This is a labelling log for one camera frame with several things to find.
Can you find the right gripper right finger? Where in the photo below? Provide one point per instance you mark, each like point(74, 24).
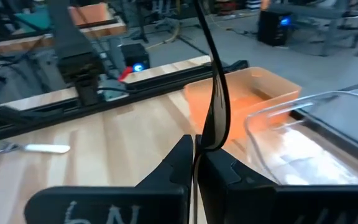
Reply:
point(259, 202)

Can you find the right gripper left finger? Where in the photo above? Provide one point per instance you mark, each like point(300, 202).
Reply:
point(120, 205)

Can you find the black fork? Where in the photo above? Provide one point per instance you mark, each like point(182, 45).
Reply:
point(219, 124)

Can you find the clear plastic bin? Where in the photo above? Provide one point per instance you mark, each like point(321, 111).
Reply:
point(291, 146)

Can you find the orange plastic bin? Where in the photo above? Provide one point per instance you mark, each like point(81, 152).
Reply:
point(275, 90)

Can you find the grey metal mounting plate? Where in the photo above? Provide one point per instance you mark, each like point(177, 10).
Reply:
point(113, 90)

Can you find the black computer with blue light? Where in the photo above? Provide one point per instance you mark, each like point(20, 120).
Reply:
point(273, 28)
point(135, 56)

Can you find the wooden workbench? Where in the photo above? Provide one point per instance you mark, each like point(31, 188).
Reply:
point(98, 29)

